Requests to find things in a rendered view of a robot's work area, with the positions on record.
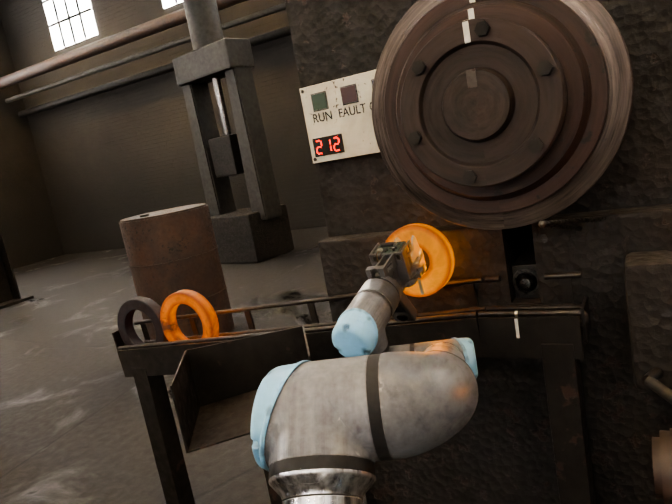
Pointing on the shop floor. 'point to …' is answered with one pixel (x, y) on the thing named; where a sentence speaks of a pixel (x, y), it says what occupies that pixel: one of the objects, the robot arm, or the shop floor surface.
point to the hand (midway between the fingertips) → (415, 251)
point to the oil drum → (177, 261)
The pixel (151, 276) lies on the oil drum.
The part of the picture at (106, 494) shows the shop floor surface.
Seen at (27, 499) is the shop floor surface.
